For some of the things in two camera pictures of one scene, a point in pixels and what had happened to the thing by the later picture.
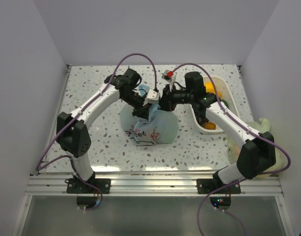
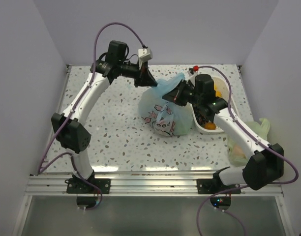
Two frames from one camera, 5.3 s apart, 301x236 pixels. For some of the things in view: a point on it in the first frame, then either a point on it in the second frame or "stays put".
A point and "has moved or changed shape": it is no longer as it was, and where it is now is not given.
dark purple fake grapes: x=201 y=120 stays put
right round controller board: x=223 y=203 stays put
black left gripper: x=142 y=111 to x=145 y=77
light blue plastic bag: x=161 y=127 has moved or changed shape
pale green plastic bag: x=262 y=125 stays put
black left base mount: x=75 y=186 stays put
